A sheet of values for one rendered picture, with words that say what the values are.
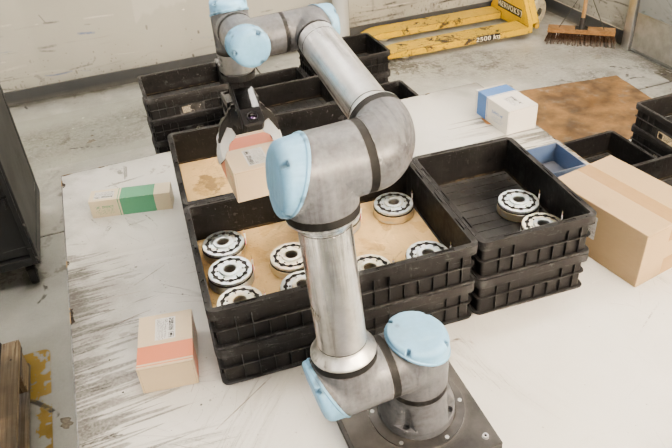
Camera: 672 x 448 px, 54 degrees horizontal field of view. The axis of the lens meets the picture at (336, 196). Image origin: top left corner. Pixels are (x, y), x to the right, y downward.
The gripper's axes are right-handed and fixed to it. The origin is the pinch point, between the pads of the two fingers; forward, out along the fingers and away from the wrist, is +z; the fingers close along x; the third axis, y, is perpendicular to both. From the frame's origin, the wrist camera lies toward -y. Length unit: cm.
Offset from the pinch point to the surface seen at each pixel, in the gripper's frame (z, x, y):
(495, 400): 40, -33, -51
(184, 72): 51, -8, 185
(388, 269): 17.3, -19.7, -28.3
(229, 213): 20.7, 5.6, 11.7
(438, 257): 17.5, -31.1, -29.0
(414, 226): 26.8, -37.2, -5.6
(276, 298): 17.4, 4.5, -26.9
